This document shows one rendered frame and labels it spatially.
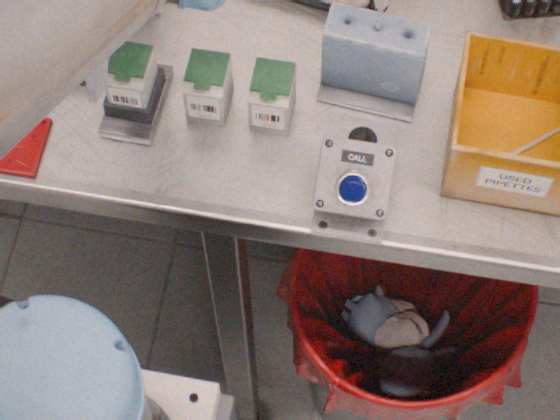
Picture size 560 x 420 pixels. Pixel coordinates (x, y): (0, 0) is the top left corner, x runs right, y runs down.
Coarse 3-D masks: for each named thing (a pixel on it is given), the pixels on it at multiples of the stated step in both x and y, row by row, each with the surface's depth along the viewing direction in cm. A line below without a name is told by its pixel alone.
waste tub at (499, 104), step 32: (480, 64) 109; (512, 64) 108; (544, 64) 107; (480, 96) 113; (512, 96) 113; (544, 96) 112; (480, 128) 111; (512, 128) 111; (544, 128) 111; (448, 160) 104; (480, 160) 101; (512, 160) 100; (544, 160) 99; (448, 192) 108; (480, 192) 106; (512, 192) 105; (544, 192) 104
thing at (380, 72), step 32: (352, 32) 105; (384, 32) 105; (416, 32) 105; (352, 64) 109; (384, 64) 107; (416, 64) 106; (320, 96) 113; (352, 96) 113; (384, 96) 112; (416, 96) 110
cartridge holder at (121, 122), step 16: (160, 64) 114; (160, 80) 111; (160, 96) 112; (112, 112) 110; (128, 112) 110; (144, 112) 109; (160, 112) 113; (112, 128) 111; (128, 128) 111; (144, 128) 111; (144, 144) 111
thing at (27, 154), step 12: (48, 120) 112; (36, 132) 112; (48, 132) 112; (24, 144) 111; (36, 144) 111; (12, 156) 111; (24, 156) 111; (36, 156) 110; (0, 168) 110; (12, 168) 110; (24, 168) 110; (36, 168) 110
